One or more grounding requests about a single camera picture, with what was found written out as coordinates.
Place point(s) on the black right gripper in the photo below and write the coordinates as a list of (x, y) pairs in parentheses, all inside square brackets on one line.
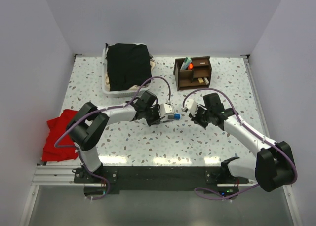
[(194, 117)]

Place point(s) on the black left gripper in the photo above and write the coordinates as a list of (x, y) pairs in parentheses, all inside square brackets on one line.
[(157, 120)]

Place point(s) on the blue cylindrical battery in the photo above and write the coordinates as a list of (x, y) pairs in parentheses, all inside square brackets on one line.
[(176, 116)]

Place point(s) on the beige long eraser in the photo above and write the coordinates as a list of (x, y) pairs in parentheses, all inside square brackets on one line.
[(206, 81)]

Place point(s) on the yellow square eraser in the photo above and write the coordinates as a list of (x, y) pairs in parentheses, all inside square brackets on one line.
[(200, 81)]

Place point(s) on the light green highlighter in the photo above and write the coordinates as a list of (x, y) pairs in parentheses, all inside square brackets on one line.
[(186, 63)]

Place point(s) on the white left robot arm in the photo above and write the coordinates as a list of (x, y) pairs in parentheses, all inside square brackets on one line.
[(88, 125)]

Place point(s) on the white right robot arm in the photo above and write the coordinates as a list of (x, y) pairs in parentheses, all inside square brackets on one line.
[(274, 164)]

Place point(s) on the brown wooden desk organizer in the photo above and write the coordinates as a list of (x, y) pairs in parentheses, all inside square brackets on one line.
[(188, 79)]

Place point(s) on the black cloth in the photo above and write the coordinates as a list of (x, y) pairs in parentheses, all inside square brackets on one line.
[(127, 65)]

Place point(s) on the red cloth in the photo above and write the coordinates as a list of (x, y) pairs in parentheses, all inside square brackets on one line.
[(57, 128)]

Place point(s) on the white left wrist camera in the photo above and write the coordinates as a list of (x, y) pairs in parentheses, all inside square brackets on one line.
[(166, 110)]

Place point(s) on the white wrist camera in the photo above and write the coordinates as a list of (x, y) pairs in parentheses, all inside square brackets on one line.
[(191, 106), (166, 110)]

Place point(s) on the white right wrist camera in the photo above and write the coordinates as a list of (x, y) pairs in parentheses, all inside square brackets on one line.
[(191, 106)]

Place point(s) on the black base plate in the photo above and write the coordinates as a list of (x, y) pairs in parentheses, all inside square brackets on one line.
[(163, 182)]

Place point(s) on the aluminium front rail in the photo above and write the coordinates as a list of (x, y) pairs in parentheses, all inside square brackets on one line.
[(69, 175)]

